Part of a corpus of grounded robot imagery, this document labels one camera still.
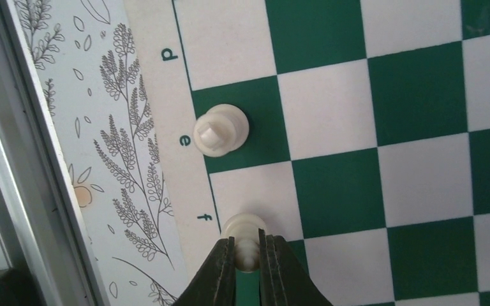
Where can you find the green white chessboard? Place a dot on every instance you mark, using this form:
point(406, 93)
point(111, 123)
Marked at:
point(369, 136)

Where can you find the white king piece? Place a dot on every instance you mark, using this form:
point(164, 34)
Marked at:
point(222, 129)

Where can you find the floral table mat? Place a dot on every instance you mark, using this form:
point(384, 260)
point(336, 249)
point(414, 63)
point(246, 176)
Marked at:
point(85, 57)

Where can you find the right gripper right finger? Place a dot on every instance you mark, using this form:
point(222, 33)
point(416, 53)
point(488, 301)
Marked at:
point(283, 281)

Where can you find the white bishop piece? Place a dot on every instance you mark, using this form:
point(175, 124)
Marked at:
point(244, 228)

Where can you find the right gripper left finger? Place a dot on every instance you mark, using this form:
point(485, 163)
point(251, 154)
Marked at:
point(214, 283)

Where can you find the aluminium frame rail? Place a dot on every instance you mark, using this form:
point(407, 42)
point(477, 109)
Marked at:
point(42, 233)

